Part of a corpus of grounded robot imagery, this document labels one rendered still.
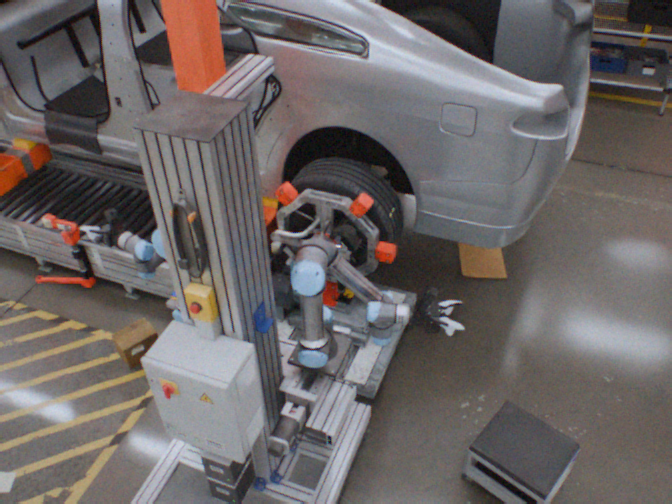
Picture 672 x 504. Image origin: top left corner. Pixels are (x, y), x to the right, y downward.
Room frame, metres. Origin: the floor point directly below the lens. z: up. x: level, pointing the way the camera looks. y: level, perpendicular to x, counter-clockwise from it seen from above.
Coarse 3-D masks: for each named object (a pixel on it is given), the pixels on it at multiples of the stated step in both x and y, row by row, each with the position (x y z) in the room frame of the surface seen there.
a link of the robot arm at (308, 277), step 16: (304, 256) 1.62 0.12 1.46; (320, 256) 1.63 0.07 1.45; (304, 272) 1.55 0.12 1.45; (320, 272) 1.56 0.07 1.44; (304, 288) 1.54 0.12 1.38; (320, 288) 1.54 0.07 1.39; (304, 304) 1.57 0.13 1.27; (320, 304) 1.58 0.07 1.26; (304, 320) 1.58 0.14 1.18; (320, 320) 1.58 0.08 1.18; (304, 336) 1.58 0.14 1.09; (320, 336) 1.58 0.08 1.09; (304, 352) 1.55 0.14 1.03; (320, 352) 1.55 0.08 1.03
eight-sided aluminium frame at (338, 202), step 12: (312, 192) 2.50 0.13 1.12; (324, 192) 2.49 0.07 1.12; (300, 204) 2.48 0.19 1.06; (324, 204) 2.43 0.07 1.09; (336, 204) 2.41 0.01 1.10; (348, 204) 2.40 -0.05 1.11; (288, 216) 2.57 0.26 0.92; (348, 216) 2.38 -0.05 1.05; (288, 228) 2.56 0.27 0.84; (360, 228) 2.36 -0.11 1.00; (372, 228) 2.38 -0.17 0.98; (372, 240) 2.33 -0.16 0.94; (288, 252) 2.52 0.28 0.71; (372, 252) 2.33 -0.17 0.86; (372, 264) 2.33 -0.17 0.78
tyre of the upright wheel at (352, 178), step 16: (320, 160) 2.74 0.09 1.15; (336, 160) 2.70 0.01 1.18; (352, 160) 2.69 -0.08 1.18; (304, 176) 2.62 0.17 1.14; (320, 176) 2.56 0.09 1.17; (336, 176) 2.55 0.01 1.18; (352, 176) 2.56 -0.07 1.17; (368, 176) 2.59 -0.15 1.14; (336, 192) 2.50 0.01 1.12; (352, 192) 2.46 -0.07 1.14; (368, 192) 2.48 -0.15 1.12; (384, 192) 2.55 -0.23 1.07; (384, 208) 2.46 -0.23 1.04; (400, 208) 2.57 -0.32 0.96; (384, 224) 2.40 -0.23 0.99; (400, 224) 2.52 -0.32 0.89; (384, 240) 2.40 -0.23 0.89
